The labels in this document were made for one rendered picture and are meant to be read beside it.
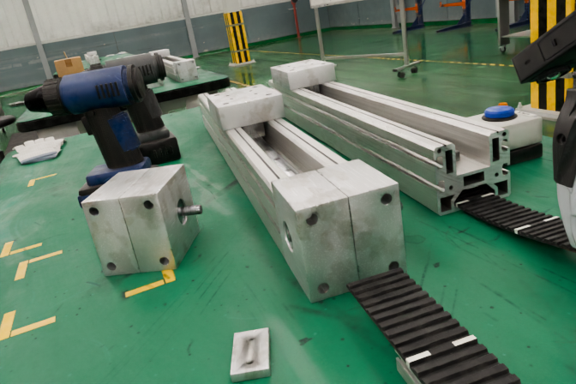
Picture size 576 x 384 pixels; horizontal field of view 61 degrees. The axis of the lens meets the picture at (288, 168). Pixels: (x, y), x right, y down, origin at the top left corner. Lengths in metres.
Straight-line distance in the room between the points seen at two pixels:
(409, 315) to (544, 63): 0.23
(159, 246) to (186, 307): 0.10
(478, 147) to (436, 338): 0.32
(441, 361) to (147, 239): 0.35
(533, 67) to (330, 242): 0.23
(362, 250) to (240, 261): 0.16
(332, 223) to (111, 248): 0.27
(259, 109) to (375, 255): 0.42
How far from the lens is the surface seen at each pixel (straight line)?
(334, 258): 0.45
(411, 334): 0.36
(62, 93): 0.79
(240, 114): 0.81
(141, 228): 0.57
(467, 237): 0.56
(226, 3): 10.75
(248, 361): 0.41
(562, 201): 0.43
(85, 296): 0.59
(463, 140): 0.65
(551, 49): 0.45
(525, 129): 0.75
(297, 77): 1.09
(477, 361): 0.35
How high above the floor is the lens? 1.04
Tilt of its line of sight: 18 degrees down
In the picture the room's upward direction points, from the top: 10 degrees counter-clockwise
